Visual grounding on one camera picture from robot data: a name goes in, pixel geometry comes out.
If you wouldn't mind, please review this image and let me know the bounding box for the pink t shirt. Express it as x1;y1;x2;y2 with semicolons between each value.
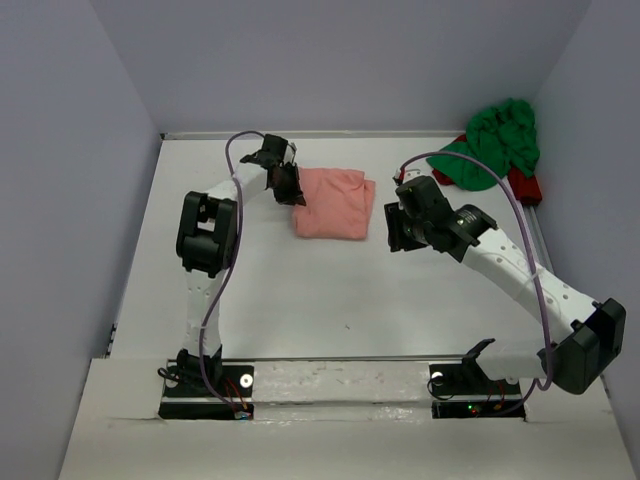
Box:
292;168;376;241

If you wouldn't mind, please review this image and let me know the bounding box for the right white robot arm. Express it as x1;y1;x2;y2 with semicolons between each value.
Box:
384;176;626;395

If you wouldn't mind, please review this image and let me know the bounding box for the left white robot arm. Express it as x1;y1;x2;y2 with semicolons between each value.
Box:
174;130;306;403

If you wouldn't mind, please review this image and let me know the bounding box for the red t shirt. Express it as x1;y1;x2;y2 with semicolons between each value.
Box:
427;134;542;206

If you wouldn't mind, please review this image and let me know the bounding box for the green t shirt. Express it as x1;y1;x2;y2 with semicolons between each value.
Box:
427;99;540;191

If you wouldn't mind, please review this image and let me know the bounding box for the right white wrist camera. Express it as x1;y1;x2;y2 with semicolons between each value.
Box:
392;169;427;186

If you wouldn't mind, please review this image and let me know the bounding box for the aluminium rail at right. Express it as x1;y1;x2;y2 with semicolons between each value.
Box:
522;206;554;273

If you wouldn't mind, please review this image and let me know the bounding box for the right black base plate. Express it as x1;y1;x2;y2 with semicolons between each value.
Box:
426;363;526;420

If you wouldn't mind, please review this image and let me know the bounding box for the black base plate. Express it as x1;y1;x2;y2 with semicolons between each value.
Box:
157;362;255;421
426;363;526;420

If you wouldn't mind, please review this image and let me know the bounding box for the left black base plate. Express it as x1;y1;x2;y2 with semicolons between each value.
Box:
157;362;255;421

